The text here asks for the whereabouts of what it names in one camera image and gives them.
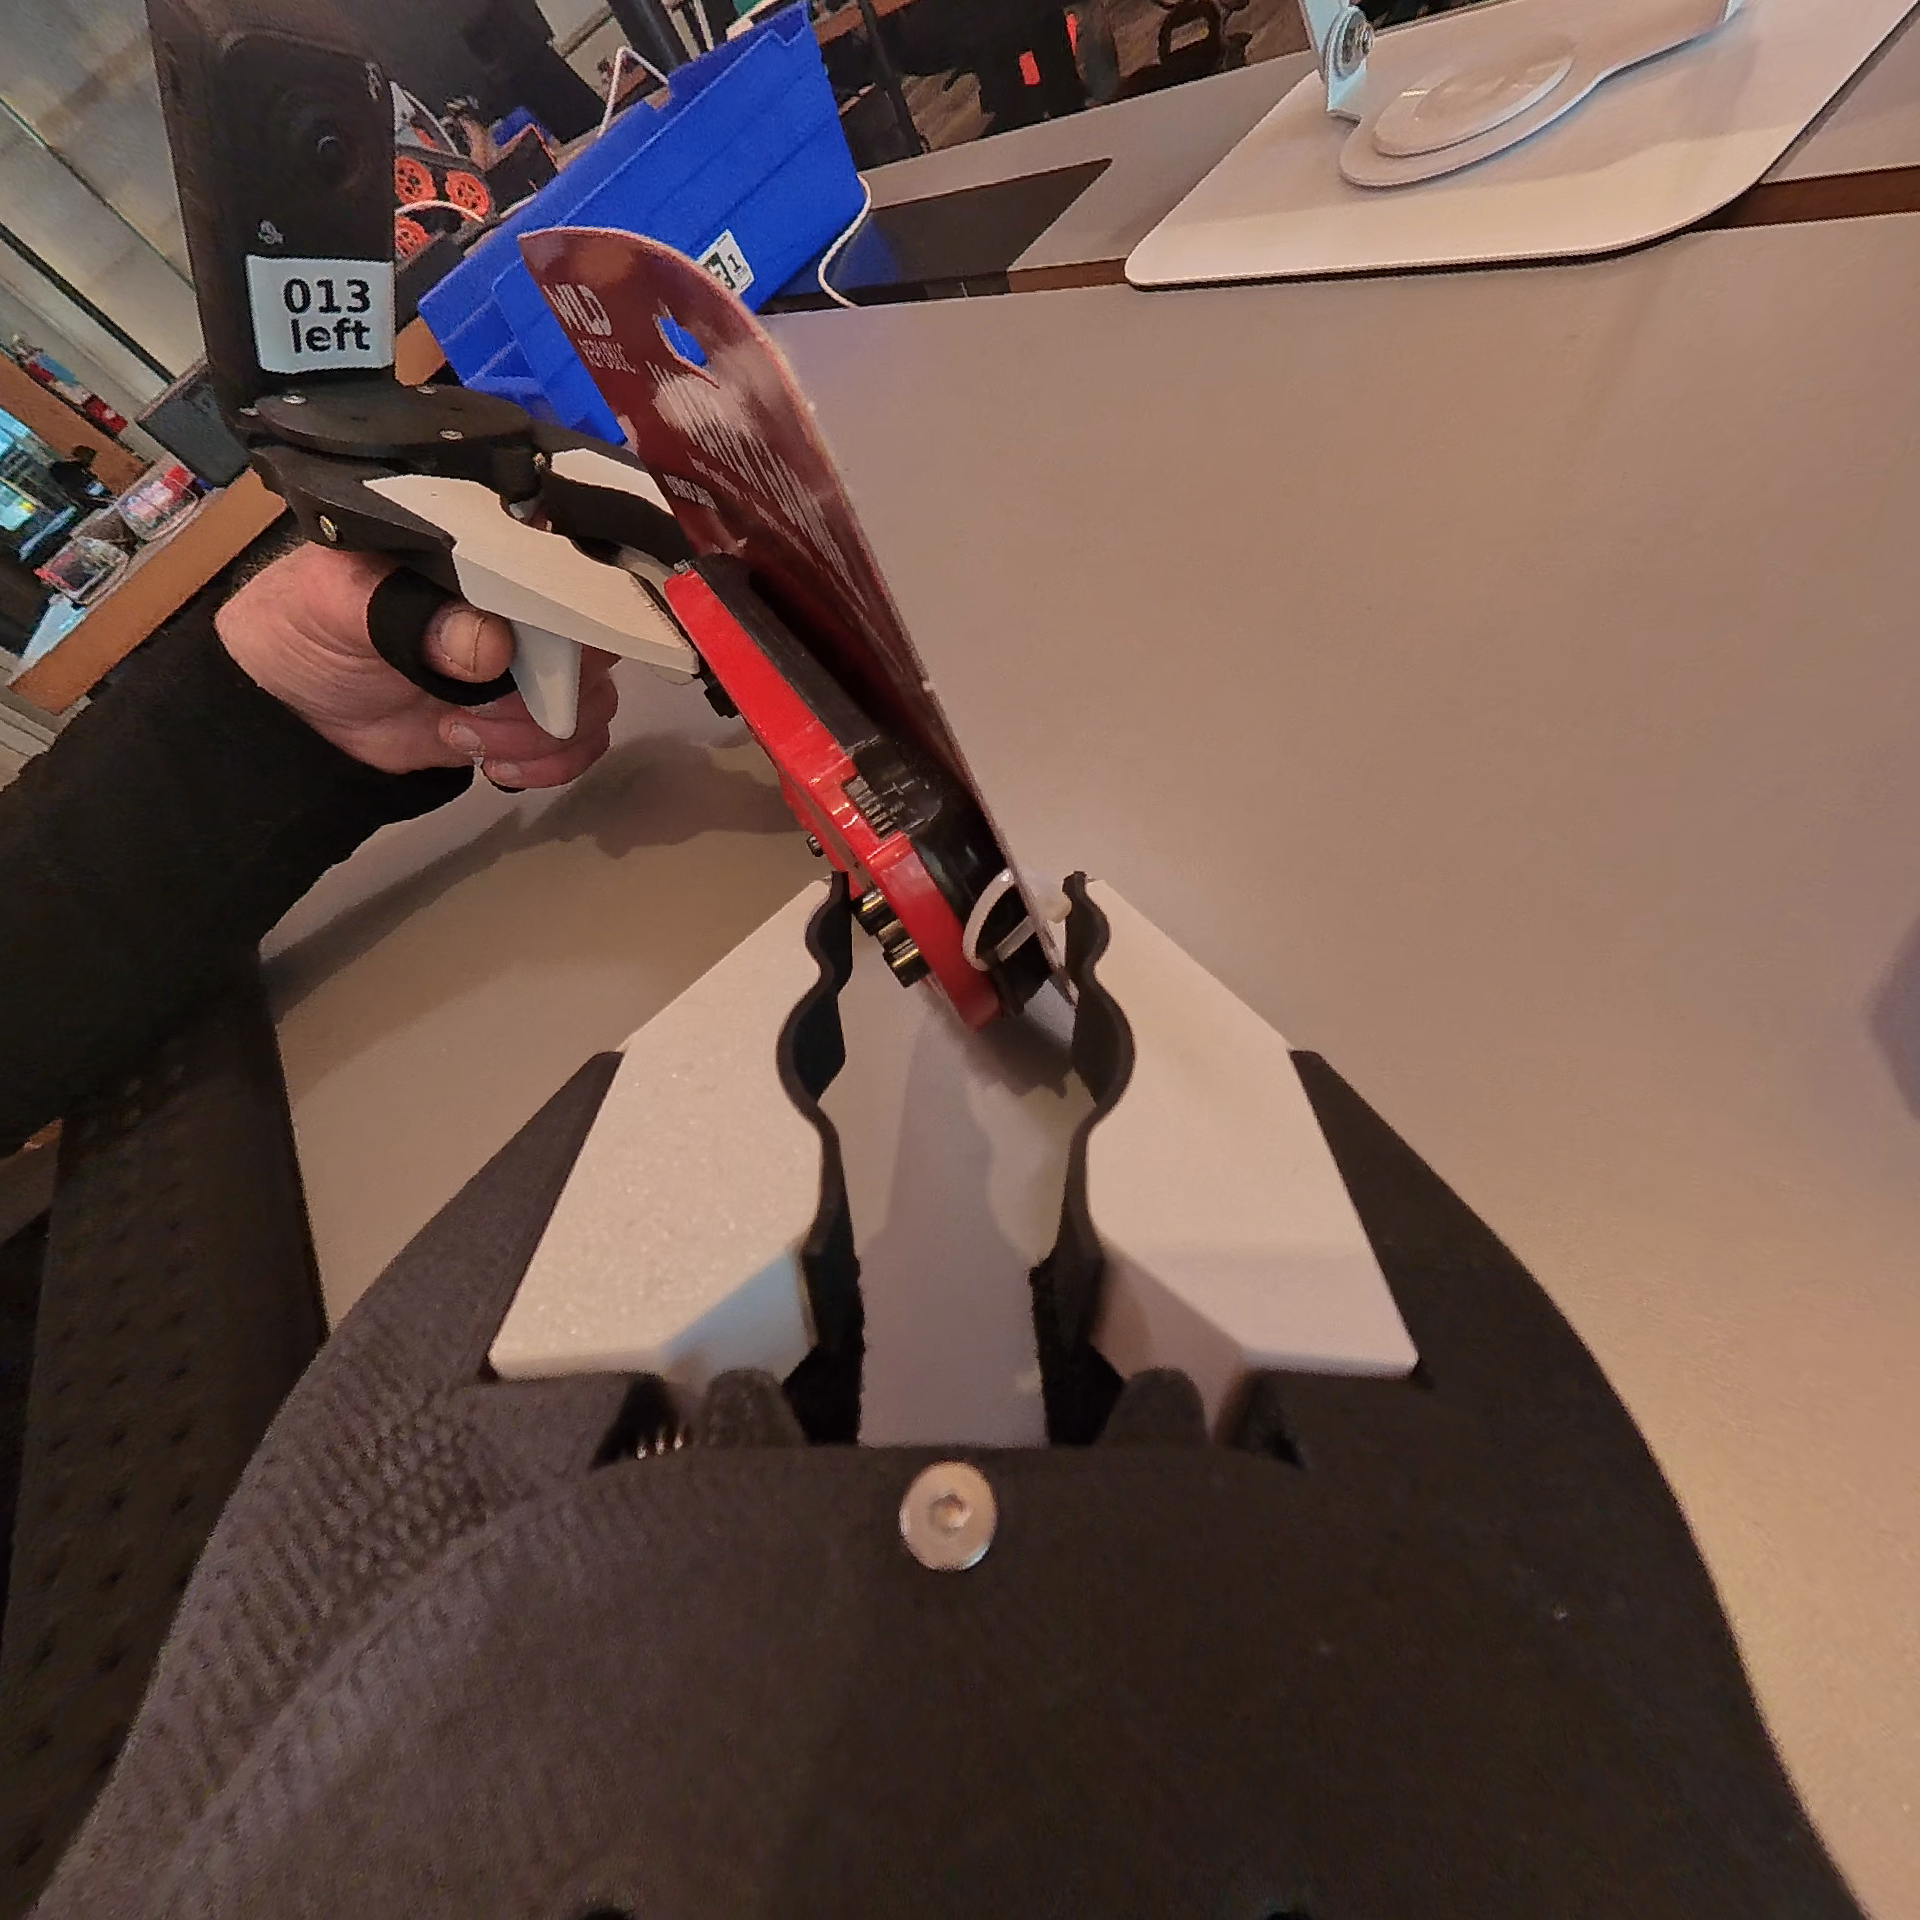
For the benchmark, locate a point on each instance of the red carded water game toy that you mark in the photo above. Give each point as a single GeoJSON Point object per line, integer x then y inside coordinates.
{"type": "Point", "coordinates": [809, 600]}

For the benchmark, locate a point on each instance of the blue plastic bin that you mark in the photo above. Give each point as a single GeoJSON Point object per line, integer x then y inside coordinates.
{"type": "Point", "coordinates": [660, 226]}

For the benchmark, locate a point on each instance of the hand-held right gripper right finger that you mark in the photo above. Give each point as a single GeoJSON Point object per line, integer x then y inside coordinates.
{"type": "Point", "coordinates": [1227, 1228]}

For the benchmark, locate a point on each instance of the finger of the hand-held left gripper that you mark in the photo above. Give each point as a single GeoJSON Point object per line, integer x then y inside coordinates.
{"type": "Point", "coordinates": [614, 503]}
{"type": "Point", "coordinates": [555, 592]}

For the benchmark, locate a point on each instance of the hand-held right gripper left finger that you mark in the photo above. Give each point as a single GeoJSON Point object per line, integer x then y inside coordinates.
{"type": "Point", "coordinates": [672, 1201]}

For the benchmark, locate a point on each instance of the person's left forearm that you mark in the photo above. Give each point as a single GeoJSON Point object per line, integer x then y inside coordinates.
{"type": "Point", "coordinates": [150, 857]}

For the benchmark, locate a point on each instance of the person's left hand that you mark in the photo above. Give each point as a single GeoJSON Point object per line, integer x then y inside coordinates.
{"type": "Point", "coordinates": [313, 660]}

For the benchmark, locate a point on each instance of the wooden background desk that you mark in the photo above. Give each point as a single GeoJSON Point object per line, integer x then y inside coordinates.
{"type": "Point", "coordinates": [136, 600]}

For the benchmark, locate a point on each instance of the white monitor stand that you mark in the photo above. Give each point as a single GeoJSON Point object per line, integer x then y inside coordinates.
{"type": "Point", "coordinates": [1498, 151]}

